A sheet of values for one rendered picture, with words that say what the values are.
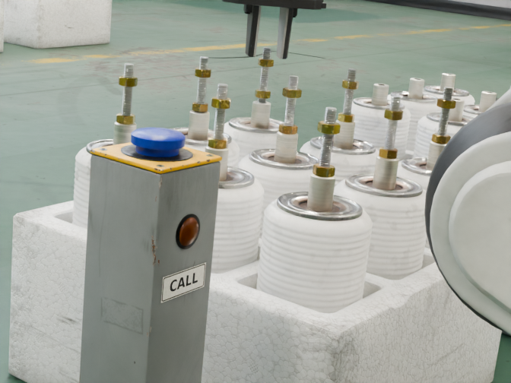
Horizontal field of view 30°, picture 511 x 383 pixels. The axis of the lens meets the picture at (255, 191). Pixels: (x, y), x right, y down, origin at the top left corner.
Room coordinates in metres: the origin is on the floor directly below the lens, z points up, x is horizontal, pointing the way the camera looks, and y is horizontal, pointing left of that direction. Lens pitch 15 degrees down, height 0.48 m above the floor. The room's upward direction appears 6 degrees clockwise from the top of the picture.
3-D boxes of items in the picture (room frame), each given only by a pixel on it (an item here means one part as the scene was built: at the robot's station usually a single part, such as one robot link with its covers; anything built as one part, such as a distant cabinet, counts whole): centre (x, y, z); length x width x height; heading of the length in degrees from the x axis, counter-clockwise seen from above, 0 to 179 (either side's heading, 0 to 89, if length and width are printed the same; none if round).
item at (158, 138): (0.69, 0.08, 0.32); 0.04 x 0.04 x 0.02
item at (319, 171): (0.81, -0.06, 0.29); 0.02 x 0.02 x 0.01; 17
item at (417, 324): (0.97, -0.03, 0.09); 0.39 x 0.39 x 0.18; 55
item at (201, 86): (1.04, 0.07, 0.30); 0.01 x 0.01 x 0.08
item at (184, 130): (1.04, 0.07, 0.25); 0.08 x 0.08 x 0.01
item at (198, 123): (1.04, 0.07, 0.26); 0.02 x 0.02 x 0.03
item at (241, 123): (1.13, 0.00, 0.25); 0.08 x 0.08 x 0.01
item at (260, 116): (1.13, 0.00, 0.26); 0.02 x 0.02 x 0.03
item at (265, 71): (1.13, 0.00, 0.31); 0.01 x 0.01 x 0.08
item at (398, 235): (0.90, -0.12, 0.16); 0.10 x 0.10 x 0.18
